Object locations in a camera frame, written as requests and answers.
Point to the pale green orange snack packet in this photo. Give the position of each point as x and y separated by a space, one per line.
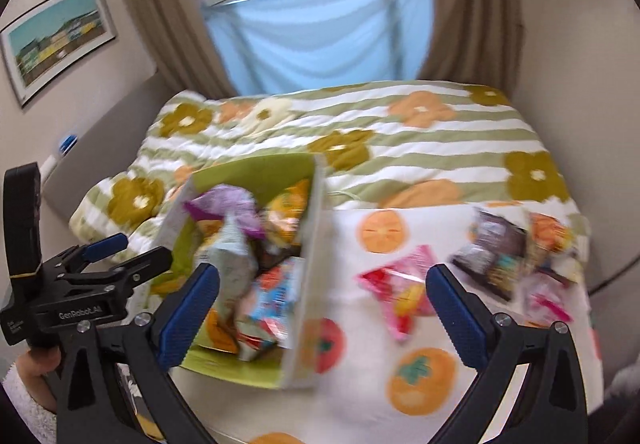
230 254

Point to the yellow snack packet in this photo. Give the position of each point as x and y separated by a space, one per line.
287 214

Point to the light blue red snack packet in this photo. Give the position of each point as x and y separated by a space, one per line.
275 294

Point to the black white snack packet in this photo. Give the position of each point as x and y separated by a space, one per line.
492 244

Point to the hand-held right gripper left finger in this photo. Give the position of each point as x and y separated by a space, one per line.
192 314

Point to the striped floral blanket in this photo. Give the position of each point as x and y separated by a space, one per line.
400 149

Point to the light blue cloth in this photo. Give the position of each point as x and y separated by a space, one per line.
310 39

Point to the person's left hand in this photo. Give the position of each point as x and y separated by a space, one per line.
40 371

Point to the dark metal rack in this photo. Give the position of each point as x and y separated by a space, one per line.
615 285

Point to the purple snack packet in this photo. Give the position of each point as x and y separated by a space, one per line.
220 204

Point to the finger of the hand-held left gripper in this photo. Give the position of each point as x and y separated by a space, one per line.
145 264
105 246

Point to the small blue object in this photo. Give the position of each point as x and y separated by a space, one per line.
68 143

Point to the grey headboard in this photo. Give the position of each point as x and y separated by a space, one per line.
110 134

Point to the green cardboard box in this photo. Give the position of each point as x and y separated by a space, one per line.
260 174

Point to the fruit print tablecloth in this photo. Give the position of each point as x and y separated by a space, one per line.
360 384

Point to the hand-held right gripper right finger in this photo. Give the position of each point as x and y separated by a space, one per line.
457 319

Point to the framed wall picture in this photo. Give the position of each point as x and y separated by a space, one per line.
55 44

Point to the clear pink snack packet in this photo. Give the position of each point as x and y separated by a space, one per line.
545 299

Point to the person's left forearm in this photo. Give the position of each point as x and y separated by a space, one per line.
22 404

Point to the orange white snack packet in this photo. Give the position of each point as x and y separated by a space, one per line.
547 234

